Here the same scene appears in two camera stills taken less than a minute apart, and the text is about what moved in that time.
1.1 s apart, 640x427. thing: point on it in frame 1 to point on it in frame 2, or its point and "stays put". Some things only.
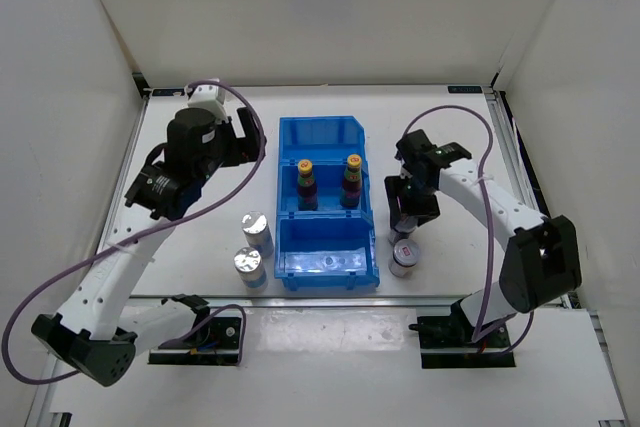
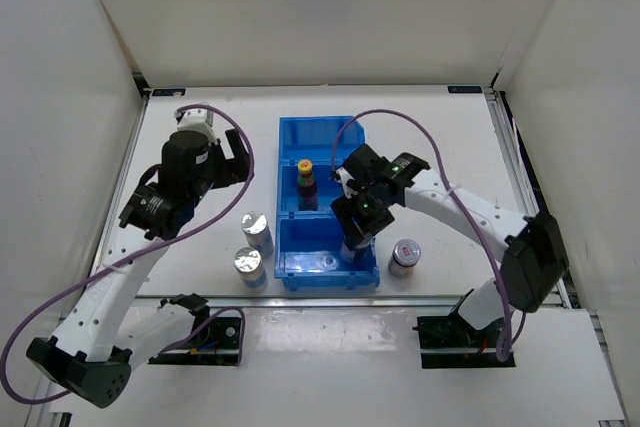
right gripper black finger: [395, 193] to [350, 230]
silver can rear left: [257, 233] stays put
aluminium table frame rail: [517, 163] stays put
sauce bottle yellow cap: [307, 192] stays put
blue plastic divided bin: [332, 247] stays put
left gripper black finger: [252, 133] to [242, 169]
